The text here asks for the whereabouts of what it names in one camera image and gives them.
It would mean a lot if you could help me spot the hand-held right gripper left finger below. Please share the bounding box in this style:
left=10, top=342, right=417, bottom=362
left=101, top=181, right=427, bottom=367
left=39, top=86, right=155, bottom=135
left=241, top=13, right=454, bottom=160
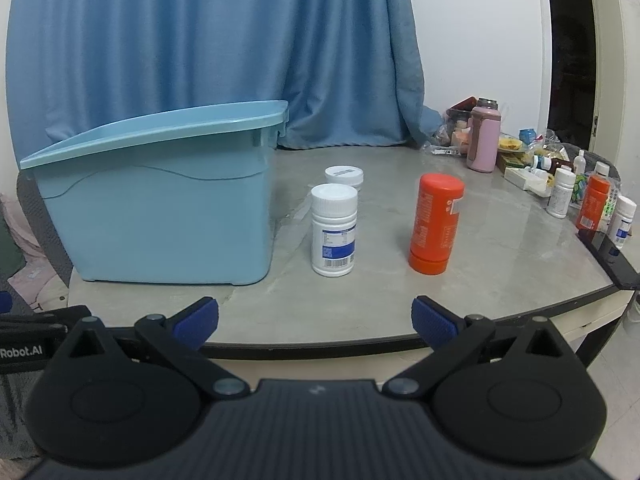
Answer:
left=67, top=296, right=251, bottom=402

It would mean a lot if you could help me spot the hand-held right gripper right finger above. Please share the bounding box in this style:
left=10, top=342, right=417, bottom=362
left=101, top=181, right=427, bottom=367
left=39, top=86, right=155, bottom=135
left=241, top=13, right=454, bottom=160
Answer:
left=382, top=296, right=568, bottom=402

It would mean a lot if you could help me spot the plastic storage bin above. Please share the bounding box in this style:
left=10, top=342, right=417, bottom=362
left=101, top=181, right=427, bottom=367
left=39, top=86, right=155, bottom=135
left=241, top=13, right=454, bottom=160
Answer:
left=19, top=100, right=290, bottom=286

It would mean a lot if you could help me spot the grey marble desktop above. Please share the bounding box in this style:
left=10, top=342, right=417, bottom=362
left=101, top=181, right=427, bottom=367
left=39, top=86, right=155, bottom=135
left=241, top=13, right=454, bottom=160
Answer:
left=65, top=137, right=640, bottom=376

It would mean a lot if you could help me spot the pink cloth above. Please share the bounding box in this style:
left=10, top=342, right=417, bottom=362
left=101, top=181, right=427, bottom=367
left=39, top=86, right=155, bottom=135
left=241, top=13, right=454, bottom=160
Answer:
left=0, top=194, right=73, bottom=313

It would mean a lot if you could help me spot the dark green cloth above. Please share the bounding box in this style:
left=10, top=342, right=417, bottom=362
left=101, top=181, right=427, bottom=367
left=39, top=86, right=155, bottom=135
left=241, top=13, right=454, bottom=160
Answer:
left=0, top=220, right=24, bottom=277

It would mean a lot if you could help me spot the grey textured mat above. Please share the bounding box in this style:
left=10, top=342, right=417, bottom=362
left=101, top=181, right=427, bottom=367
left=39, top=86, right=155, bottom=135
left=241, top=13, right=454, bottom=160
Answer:
left=16, top=172, right=76, bottom=291

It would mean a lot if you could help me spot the large orange bottle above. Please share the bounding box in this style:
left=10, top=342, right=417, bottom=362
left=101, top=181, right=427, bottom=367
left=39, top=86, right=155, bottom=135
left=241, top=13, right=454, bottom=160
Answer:
left=408, top=173, right=465, bottom=276

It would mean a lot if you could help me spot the tall white pill bottle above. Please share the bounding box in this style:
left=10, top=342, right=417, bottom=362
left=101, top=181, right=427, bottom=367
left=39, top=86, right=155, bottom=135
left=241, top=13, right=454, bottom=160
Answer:
left=311, top=183, right=359, bottom=277

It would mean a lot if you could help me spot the white flat box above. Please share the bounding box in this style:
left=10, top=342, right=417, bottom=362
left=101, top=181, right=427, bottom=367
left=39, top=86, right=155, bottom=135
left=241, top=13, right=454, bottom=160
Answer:
left=504, top=166, right=552, bottom=197

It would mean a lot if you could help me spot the short white pill bottle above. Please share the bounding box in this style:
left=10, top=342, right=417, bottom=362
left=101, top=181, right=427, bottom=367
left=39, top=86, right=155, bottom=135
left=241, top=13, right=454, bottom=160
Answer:
left=324, top=165, right=365, bottom=194

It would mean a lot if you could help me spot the white bottle with label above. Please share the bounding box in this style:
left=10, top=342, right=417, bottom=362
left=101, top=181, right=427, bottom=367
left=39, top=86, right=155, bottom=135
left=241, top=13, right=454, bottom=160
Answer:
left=546, top=168, right=576, bottom=219

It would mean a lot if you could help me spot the green and red box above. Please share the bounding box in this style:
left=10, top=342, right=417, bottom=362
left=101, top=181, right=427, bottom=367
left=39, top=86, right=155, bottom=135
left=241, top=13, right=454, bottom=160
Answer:
left=497, top=152, right=532, bottom=171

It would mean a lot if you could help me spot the clear plastic bag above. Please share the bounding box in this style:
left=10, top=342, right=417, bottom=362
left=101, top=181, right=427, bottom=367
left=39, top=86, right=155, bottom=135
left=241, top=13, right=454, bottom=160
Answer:
left=421, top=125, right=468, bottom=159

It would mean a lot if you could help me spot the pink thermos bottle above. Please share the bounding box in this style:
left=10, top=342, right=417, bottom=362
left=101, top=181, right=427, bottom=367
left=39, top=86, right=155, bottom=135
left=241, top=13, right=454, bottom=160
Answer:
left=466, top=97, right=502, bottom=174

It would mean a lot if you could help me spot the green patterned packet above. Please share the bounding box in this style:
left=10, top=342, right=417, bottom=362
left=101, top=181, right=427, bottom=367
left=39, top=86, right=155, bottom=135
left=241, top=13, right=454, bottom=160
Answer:
left=570, top=175, right=592, bottom=209

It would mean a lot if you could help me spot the small orange bottle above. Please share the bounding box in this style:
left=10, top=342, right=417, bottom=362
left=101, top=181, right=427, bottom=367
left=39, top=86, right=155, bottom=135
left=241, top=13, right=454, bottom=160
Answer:
left=576, top=175, right=612, bottom=233

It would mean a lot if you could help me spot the white bottle blue label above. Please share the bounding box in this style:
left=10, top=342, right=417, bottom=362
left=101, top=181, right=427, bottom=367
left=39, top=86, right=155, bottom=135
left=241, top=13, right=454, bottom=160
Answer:
left=606, top=195, right=638, bottom=250

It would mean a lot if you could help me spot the dark red snack bag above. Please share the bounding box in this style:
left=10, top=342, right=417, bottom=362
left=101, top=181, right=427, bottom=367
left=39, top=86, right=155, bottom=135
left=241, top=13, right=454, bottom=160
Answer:
left=446, top=96, right=481, bottom=126

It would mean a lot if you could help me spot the blue curtain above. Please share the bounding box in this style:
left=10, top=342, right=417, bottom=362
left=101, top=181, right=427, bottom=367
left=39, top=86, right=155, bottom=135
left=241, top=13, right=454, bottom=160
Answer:
left=7, top=0, right=443, bottom=171

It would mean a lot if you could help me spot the cream door frame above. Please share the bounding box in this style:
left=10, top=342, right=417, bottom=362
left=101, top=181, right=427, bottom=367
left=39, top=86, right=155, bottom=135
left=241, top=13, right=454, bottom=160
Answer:
left=585, top=0, right=640, bottom=196

